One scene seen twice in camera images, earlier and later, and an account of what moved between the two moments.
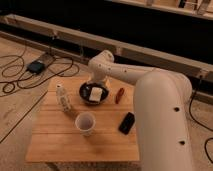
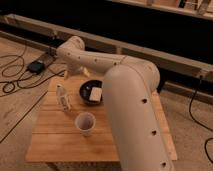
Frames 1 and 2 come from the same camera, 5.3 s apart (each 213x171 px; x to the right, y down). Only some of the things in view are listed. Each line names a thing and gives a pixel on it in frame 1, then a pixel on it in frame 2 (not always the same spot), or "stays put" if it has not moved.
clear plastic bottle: x=62 y=98 stays put
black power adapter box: x=35 y=66 stays put
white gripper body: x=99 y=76 to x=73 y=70
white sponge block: x=96 y=94 stays put
